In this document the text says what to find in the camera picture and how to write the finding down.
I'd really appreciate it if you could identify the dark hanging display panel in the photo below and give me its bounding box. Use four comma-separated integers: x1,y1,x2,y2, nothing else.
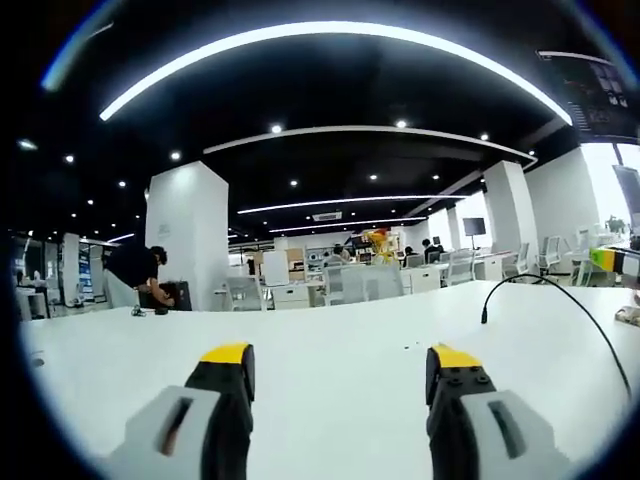
537,48,640,139

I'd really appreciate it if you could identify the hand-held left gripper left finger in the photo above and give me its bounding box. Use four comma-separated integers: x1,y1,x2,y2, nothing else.
102,341,256,480

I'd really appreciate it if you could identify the black box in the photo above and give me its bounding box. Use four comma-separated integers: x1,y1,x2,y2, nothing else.
138,280,193,312

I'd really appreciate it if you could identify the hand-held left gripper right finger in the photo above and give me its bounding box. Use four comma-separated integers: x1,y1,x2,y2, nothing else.
425,342,571,480

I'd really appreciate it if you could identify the large white pillar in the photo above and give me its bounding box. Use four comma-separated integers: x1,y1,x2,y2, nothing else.
144,160,230,312

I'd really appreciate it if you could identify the black USB data cable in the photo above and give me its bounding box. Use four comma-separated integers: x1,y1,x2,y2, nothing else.
480,273,634,405

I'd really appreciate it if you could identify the white ceiling trim strip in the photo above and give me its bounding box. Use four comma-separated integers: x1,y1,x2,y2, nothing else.
203,125,539,166

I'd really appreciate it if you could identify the group of ceiling spotlights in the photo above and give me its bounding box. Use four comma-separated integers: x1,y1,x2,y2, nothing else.
64,119,536,221

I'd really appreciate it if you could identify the long curved ceiling light strip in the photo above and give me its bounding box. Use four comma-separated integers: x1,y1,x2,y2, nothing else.
98,20,574,127

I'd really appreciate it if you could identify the slim white pillar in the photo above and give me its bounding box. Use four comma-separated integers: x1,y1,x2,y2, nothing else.
483,160,539,259

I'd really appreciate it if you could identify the white drawer cabinet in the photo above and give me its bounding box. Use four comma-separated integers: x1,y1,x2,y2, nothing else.
273,283,315,310

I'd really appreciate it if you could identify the thin ceiling light strip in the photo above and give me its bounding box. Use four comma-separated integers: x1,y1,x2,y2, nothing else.
237,194,469,215

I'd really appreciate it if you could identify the white office chair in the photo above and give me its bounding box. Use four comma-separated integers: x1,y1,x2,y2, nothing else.
502,242,531,281
323,263,405,306
224,276,264,312
445,248,476,286
537,234,564,276

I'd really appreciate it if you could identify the yellow orange object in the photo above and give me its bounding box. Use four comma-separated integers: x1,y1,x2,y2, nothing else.
362,227,401,265

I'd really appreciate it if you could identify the monitor on stand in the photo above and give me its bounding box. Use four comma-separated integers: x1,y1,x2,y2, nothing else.
462,217,487,251

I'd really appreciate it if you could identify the white desk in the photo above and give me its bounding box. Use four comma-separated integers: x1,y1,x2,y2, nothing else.
19,279,640,480

